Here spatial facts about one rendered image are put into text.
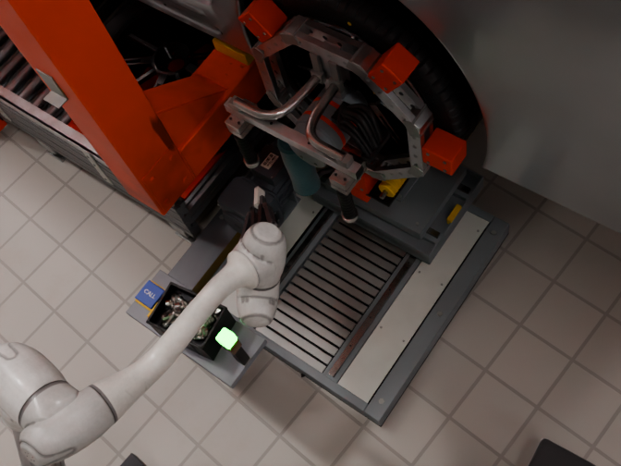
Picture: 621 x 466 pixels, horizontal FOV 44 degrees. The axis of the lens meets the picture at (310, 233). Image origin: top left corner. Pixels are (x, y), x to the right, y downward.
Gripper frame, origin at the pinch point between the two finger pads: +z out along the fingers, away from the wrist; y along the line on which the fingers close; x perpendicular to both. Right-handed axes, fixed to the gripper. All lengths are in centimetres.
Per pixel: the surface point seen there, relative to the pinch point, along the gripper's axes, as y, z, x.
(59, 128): -80, 69, 22
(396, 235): 5, 25, -65
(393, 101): 50, -3, 7
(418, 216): 16, 25, -62
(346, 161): 35.5, -15.3, 8.3
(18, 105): -94, 82, 33
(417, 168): 40.6, -1.0, -17.9
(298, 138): 25.6, -4.7, 13.7
